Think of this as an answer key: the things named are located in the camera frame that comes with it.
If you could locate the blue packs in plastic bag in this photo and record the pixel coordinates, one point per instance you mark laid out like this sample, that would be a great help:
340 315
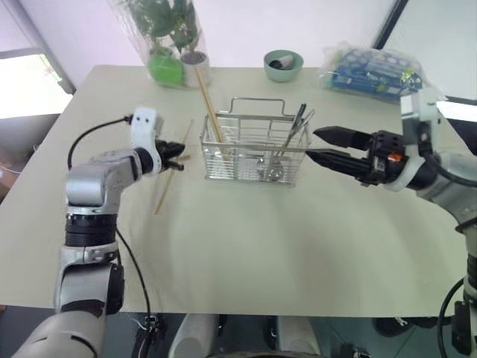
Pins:
369 72

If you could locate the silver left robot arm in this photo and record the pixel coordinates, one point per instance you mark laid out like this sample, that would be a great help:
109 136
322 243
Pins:
85 182

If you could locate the dark window frame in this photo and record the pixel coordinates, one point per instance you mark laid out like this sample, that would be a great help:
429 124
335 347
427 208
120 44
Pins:
391 22

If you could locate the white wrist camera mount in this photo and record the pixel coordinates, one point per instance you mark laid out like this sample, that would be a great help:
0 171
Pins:
143 125
428 108

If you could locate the metal spoon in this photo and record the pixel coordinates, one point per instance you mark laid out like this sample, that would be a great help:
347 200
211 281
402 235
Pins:
307 117
296 125

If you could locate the pale green bowl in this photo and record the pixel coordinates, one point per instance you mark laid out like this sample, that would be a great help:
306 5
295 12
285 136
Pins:
283 72

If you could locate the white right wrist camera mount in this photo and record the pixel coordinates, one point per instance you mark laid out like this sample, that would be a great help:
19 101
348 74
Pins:
428 108

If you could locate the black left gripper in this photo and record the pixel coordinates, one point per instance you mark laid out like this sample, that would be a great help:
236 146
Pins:
164 154

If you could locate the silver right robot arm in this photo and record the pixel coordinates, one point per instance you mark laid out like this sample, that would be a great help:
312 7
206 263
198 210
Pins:
449 188

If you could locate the white rounded robot shell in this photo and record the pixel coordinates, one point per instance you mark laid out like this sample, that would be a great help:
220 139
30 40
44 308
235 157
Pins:
192 335
298 337

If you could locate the potted plants in plastic wrap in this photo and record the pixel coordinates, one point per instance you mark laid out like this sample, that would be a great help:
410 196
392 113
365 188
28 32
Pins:
167 44

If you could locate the dark item in bowl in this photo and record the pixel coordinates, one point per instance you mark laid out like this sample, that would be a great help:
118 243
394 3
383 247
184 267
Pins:
281 62

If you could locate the grey window frame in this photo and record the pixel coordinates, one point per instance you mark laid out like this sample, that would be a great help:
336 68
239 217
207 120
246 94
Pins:
48 52

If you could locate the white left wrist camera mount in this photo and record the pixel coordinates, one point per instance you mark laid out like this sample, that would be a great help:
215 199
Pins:
143 125

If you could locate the wooden chopstick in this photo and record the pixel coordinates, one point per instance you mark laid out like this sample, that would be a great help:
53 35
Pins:
186 157
208 102
167 182

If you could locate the white flat panel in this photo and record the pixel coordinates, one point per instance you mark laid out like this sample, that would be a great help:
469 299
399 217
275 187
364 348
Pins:
460 110

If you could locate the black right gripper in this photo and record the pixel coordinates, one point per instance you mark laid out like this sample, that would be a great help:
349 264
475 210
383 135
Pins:
385 156

